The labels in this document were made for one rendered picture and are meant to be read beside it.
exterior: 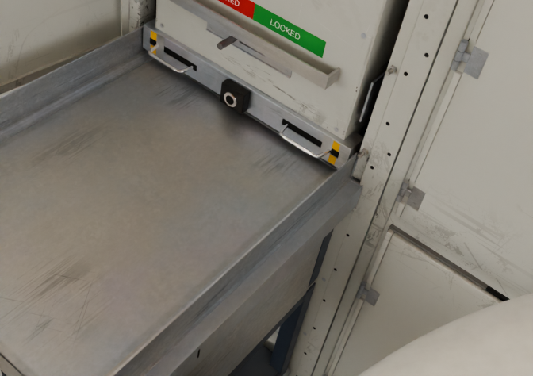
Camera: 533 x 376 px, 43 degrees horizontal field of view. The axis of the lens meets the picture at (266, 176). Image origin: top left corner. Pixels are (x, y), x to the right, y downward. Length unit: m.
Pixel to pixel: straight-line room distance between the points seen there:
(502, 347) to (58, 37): 1.32
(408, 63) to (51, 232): 0.65
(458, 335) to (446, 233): 0.97
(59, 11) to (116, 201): 0.45
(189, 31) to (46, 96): 0.32
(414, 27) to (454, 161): 0.23
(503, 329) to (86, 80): 1.26
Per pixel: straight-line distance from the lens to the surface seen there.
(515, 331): 0.30
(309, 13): 1.22
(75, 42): 1.55
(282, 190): 1.28
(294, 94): 1.32
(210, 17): 1.32
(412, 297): 1.42
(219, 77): 1.41
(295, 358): 1.86
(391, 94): 1.20
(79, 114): 1.40
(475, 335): 0.30
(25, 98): 1.38
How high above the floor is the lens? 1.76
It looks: 45 degrees down
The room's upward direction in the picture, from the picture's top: 12 degrees clockwise
